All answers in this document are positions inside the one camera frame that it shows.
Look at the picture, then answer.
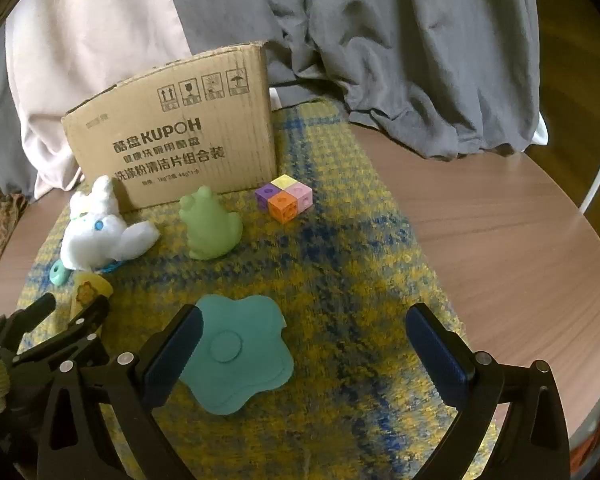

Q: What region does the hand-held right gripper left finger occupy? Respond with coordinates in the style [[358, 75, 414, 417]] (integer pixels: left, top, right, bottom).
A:
[[36, 304, 204, 480]]

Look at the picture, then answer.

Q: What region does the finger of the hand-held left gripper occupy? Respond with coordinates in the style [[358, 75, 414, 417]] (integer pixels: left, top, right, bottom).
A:
[[10, 296, 112, 376], [0, 293, 57, 356]]

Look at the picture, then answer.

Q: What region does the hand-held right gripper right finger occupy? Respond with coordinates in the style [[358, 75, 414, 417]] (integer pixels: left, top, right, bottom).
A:
[[405, 302, 572, 480]]

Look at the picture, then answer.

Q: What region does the yellow flower-print toy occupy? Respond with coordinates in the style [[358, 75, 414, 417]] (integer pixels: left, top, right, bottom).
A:
[[70, 270, 114, 331]]

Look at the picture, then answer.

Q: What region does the teal ring toy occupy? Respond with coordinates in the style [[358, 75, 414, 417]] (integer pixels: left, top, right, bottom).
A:
[[49, 259, 72, 285]]

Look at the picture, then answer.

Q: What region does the teal flower-shaped pad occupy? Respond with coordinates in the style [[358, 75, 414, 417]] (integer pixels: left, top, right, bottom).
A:
[[177, 294, 295, 416]]

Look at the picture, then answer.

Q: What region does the white plush bunny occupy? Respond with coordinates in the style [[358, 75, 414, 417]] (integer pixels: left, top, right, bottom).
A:
[[60, 176, 161, 271]]

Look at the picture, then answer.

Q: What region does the green frog toy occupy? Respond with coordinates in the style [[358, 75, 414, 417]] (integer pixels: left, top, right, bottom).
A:
[[178, 185, 244, 261]]

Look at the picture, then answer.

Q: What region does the multicoloured cube block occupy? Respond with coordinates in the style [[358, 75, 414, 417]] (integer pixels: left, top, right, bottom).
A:
[[255, 174, 313, 223]]

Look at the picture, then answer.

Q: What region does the brown cardboard box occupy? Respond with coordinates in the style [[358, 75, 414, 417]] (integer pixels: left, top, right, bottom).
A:
[[61, 40, 279, 213]]

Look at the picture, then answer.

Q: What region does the brown patterned cloth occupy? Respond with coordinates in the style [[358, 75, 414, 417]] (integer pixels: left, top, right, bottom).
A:
[[0, 189, 31, 273]]

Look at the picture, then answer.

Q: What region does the yellow blue plaid mat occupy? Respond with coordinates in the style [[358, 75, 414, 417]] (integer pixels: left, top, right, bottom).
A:
[[17, 97, 501, 480]]

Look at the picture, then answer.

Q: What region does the white cloth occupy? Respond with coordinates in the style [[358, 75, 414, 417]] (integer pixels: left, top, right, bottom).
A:
[[534, 114, 552, 149]]

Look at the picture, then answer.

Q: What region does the pink cloth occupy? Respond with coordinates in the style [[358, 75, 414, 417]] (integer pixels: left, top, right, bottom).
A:
[[5, 0, 192, 202]]

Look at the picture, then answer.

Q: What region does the grey cloth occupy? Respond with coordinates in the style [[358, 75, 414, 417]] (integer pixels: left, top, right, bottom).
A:
[[0, 0, 542, 196]]

